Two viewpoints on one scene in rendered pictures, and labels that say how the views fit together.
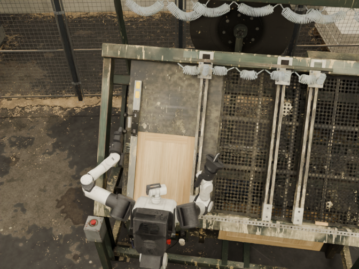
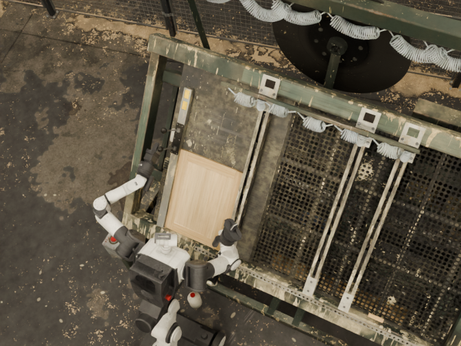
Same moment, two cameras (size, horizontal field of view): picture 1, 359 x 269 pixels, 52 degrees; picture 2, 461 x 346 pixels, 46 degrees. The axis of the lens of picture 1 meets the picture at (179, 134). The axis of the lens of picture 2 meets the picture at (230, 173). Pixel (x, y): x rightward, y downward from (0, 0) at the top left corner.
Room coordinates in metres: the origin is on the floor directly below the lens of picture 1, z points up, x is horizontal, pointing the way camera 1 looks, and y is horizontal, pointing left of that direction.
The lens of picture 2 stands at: (0.46, -0.74, 4.15)
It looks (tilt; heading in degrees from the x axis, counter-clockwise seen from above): 60 degrees down; 26
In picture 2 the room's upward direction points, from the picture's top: 8 degrees counter-clockwise
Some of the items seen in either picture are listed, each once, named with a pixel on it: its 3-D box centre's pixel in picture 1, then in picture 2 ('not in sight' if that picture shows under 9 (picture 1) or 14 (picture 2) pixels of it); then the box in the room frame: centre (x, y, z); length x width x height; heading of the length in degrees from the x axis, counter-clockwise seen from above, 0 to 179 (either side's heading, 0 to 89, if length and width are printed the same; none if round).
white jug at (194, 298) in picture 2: not in sight; (194, 298); (1.42, 0.19, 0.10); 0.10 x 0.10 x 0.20
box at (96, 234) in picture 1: (95, 229); (117, 244); (1.43, 0.63, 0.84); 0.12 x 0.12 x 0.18; 82
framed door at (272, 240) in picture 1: (273, 227); (334, 294); (1.63, -0.80, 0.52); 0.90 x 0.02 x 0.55; 82
